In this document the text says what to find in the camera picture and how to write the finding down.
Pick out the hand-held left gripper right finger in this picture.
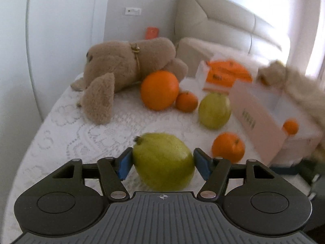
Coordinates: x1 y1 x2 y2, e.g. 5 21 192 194
193 147 276 202

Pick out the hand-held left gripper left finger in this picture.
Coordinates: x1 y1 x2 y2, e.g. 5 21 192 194
52 147 134 201

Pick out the green pear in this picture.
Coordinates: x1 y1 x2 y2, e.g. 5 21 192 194
132 132 196 192
198 92 232 130

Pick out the small orange mandarin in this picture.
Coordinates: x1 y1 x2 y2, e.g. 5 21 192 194
282 119 299 136

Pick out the pink cardboard box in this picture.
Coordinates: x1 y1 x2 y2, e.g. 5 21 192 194
229 80 323 168

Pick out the large orange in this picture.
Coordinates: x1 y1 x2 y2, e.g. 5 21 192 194
140 70 180 111

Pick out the orange with stem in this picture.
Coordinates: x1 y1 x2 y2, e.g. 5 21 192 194
175 91 198 113

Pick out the white lace tablecloth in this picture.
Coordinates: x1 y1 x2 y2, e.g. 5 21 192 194
10 72 287 209

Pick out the white plastic bag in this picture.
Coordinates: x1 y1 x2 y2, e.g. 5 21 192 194
195 53 229 92

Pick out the white box of orange fruit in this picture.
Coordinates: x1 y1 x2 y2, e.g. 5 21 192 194
204 60 254 92

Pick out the brown plush bear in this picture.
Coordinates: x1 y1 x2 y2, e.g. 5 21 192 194
70 37 189 125

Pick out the small orange plush toy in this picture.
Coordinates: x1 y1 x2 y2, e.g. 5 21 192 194
146 27 159 40

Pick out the beige upholstered headboard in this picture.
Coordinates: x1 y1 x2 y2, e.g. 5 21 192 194
174 0 291 64

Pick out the white wardrobe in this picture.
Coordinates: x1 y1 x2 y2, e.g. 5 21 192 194
0 0 112 122

